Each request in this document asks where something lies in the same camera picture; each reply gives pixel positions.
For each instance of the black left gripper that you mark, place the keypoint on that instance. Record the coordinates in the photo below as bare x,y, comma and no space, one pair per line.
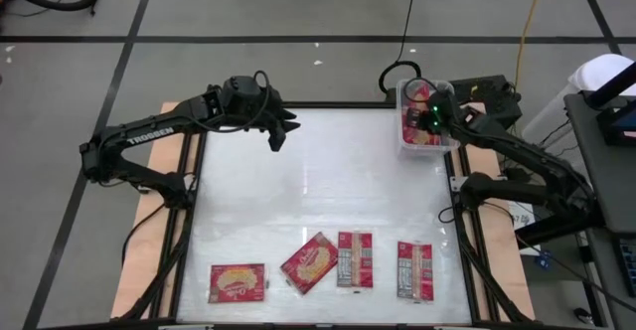
253,116

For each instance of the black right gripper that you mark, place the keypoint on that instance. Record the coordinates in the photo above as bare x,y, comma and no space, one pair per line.
444,114

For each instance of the red Orville popcorn bag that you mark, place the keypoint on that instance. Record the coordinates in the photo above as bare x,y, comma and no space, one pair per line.
415,270
411,138
237,282
309,263
355,260

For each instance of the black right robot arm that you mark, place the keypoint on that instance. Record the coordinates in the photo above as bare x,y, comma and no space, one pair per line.
512,191

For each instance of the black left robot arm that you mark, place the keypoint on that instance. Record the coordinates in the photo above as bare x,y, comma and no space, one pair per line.
149,133

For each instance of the clear plastic bin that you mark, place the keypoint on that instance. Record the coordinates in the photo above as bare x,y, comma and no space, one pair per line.
422,148

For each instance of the white paper sheet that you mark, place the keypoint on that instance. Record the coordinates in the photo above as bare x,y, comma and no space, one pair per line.
522,220

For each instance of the plywood base board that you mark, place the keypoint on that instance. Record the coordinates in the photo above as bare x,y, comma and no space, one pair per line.
149,230

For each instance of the black computer monitor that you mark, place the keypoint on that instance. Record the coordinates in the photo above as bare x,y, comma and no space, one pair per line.
618,121

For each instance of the dark grey desk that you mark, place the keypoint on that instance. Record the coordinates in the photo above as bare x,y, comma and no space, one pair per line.
606,186

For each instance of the small blue object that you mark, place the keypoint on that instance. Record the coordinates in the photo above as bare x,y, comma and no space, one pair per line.
544,260

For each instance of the black keyboard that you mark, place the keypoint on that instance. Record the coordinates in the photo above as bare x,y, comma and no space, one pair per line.
630,265

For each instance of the black computer mouse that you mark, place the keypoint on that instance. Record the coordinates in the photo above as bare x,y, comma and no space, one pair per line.
581,315

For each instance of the black aluminium table frame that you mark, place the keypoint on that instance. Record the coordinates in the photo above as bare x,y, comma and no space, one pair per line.
323,105

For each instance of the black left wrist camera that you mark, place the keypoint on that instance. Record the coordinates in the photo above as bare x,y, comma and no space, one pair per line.
242,90

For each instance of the silver metal bracket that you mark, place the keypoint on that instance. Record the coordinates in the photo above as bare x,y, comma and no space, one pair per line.
456,183

